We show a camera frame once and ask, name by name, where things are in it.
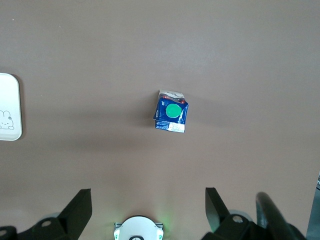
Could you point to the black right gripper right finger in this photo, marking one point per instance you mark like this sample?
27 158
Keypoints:
220 225

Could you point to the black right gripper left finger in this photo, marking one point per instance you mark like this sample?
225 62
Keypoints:
72 215

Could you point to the blue milk carton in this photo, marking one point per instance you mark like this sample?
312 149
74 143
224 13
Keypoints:
171 112

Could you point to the beige rabbit print tray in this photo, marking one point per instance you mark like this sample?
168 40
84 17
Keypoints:
10 100

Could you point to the brown table mat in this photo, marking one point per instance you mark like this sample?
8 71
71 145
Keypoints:
160 50

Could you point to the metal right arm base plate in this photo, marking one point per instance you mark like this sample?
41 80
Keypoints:
117 225

